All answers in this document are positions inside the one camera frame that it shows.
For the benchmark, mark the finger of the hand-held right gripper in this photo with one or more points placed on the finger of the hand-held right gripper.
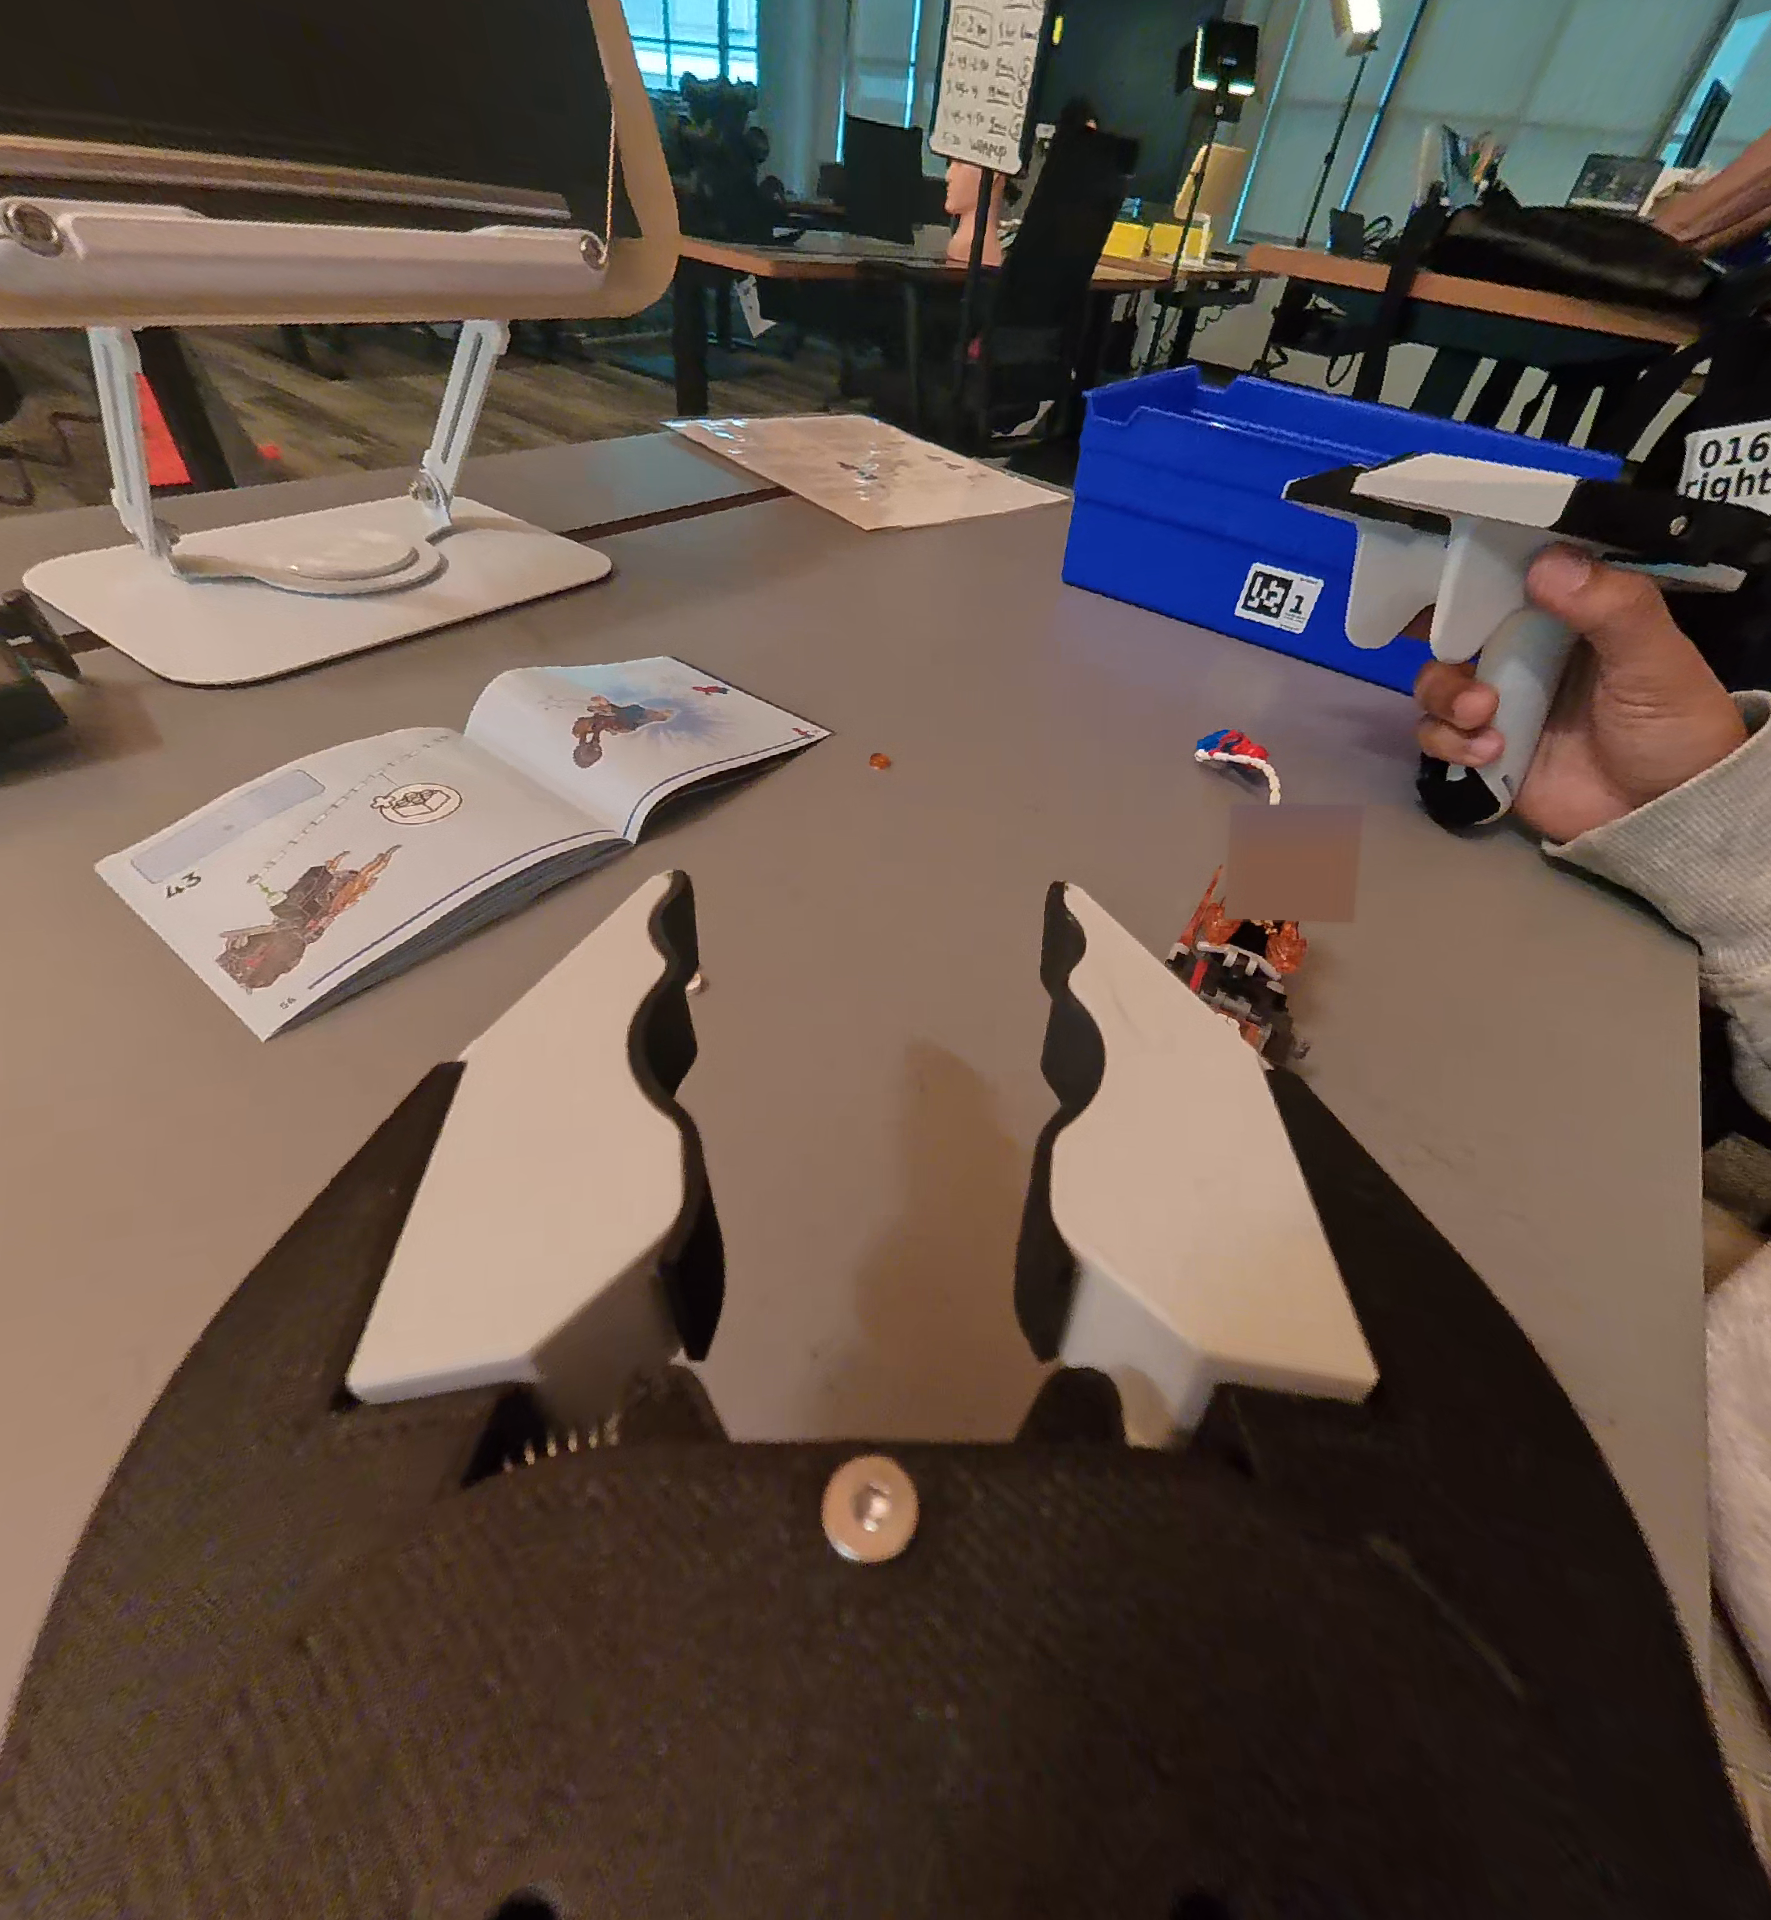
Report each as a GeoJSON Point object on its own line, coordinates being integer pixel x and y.
{"type": "Point", "coordinates": [1489, 488]}

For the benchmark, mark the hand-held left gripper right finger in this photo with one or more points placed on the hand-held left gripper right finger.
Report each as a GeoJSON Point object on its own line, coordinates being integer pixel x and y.
{"type": "Point", "coordinates": [1202, 1201]}

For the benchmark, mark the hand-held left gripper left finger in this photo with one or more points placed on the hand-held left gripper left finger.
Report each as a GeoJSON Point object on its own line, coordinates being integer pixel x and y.
{"type": "Point", "coordinates": [527, 1201]}

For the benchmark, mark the lego motorcycle model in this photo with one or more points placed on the lego motorcycle model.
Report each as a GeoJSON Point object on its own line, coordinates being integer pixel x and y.
{"type": "Point", "coordinates": [1254, 988]}

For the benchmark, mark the blue red lego minifigure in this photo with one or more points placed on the blue red lego minifigure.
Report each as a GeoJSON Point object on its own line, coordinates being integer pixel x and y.
{"type": "Point", "coordinates": [1227, 741]}

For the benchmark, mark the lego instruction booklet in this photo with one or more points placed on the lego instruction booklet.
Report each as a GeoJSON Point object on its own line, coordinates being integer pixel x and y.
{"type": "Point", "coordinates": [346, 840]}

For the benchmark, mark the person's right forearm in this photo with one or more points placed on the person's right forearm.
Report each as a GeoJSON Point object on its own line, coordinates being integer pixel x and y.
{"type": "Point", "coordinates": [1756, 902]}

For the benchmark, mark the person's right hand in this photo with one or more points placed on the person's right hand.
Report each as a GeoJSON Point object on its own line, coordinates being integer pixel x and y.
{"type": "Point", "coordinates": [1633, 705]}

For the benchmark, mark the black bag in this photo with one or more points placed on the black bag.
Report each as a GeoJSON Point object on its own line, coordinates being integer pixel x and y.
{"type": "Point", "coordinates": [1547, 249]}

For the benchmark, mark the wooden desk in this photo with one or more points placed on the wooden desk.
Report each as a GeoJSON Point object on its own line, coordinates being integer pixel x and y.
{"type": "Point", "coordinates": [1350, 274]}

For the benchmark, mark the blue plastic bin white tag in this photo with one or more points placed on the blue plastic bin white tag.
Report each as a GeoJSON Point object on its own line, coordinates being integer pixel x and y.
{"type": "Point", "coordinates": [1160, 556]}

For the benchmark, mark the studio light on stand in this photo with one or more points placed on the studio light on stand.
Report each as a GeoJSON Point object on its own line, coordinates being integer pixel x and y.
{"type": "Point", "coordinates": [1357, 24]}
{"type": "Point", "coordinates": [1227, 49]}

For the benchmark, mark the black office chair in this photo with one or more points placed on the black office chair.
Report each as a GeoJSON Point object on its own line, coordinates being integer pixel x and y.
{"type": "Point", "coordinates": [1050, 223]}

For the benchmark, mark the white paper sheet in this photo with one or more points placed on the white paper sheet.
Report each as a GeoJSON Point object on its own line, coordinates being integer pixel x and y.
{"type": "Point", "coordinates": [873, 474]}

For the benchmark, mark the white metal stand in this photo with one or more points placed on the white metal stand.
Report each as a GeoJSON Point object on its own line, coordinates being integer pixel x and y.
{"type": "Point", "coordinates": [301, 601]}

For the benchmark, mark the white grid board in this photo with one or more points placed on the white grid board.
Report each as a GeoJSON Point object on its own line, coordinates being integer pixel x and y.
{"type": "Point", "coordinates": [986, 80]}

